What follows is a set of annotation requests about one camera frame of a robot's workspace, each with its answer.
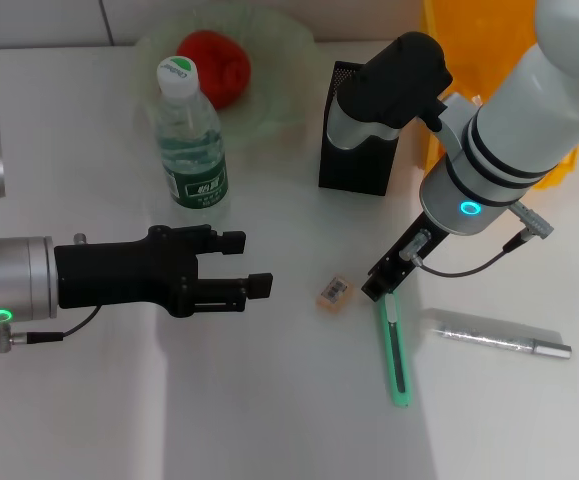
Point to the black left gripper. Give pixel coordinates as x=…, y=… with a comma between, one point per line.
x=119, y=272

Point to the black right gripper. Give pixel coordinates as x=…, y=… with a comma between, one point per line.
x=409, y=255

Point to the green utility knife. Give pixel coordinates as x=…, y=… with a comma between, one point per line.
x=396, y=360

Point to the clear water bottle green label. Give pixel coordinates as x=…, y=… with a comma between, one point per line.
x=194, y=150

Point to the silver glitter pen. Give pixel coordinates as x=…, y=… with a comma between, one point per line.
x=494, y=340

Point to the red-orange fruit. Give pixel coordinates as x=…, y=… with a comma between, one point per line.
x=226, y=70

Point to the tan eraser with barcode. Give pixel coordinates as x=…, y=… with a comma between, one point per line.
x=335, y=294

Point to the black mesh pen holder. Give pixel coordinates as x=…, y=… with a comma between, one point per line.
x=354, y=170

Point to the green glass fruit plate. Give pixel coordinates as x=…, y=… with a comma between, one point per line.
x=279, y=90

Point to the yellow plastic bin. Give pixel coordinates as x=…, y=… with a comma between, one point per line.
x=474, y=45

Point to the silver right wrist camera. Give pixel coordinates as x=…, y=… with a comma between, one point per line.
x=399, y=80

